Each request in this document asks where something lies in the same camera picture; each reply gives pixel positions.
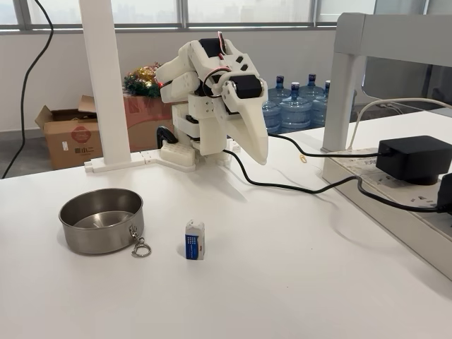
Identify small white and blue box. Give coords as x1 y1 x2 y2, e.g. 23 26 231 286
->
184 219 206 261

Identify red cardboard box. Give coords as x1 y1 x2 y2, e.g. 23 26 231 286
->
123 95 177 151

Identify open brown cardboard box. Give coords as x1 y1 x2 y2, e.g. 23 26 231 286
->
34 94 104 171

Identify round metal bowl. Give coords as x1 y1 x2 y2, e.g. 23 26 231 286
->
58 188 144 255

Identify black table clamp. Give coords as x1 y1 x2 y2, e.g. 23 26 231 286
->
156 126 177 149

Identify white desk shelf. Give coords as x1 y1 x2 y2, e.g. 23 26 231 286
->
321 12 452 153

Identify green tinsel christmas wreath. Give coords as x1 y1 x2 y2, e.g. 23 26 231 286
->
122 61 164 100

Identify white stand base blocks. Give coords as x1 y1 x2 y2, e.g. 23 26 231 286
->
83 150 162 174

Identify white power strip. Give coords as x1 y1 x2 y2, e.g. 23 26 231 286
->
323 146 452 280

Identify black power adapter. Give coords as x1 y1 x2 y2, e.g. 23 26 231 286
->
375 135 449 186

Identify black plug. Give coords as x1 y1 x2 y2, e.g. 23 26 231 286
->
437 172 452 213

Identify red white black servo wire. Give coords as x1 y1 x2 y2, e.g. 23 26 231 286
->
202 30 234 99

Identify black power cable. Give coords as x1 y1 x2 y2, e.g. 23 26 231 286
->
222 148 442 213

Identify black adapter cable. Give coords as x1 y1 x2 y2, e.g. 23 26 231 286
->
266 132 386 158

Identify white cable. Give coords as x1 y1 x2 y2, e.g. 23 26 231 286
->
347 97 452 151

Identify white upright post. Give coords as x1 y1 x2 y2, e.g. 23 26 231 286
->
78 0 132 166

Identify metal keychain clasp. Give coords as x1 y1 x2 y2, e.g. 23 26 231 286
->
128 225 153 258

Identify black hanging cable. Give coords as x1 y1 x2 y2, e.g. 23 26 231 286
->
1 0 55 179

